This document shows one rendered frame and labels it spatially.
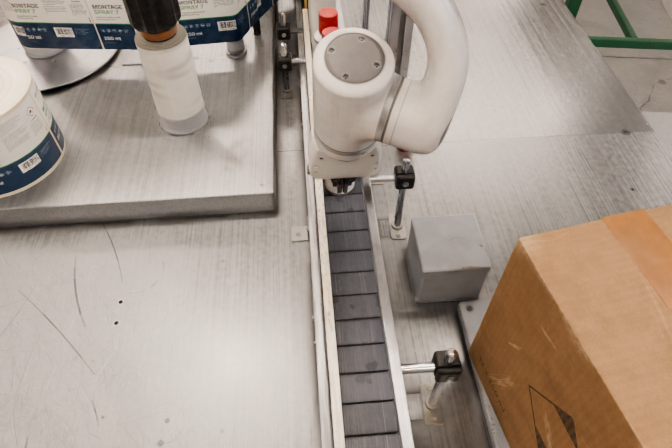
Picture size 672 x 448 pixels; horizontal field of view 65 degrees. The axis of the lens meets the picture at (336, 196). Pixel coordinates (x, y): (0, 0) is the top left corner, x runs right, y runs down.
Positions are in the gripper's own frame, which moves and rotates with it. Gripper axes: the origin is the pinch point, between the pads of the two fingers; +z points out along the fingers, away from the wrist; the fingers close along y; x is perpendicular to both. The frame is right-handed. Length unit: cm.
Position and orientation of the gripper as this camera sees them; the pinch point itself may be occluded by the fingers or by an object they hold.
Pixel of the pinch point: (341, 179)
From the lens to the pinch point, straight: 82.0
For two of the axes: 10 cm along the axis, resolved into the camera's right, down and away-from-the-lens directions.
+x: 0.8, 9.3, -3.5
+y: -10.0, 0.6, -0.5
